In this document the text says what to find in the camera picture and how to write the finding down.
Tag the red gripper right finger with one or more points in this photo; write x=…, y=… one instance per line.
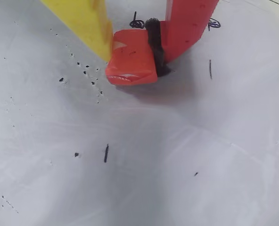
x=186, y=28

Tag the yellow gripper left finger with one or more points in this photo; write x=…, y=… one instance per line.
x=83, y=21

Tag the orange candy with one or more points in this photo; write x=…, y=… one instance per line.
x=130, y=58

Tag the white plastic table cover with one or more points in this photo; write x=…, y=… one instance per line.
x=153, y=153

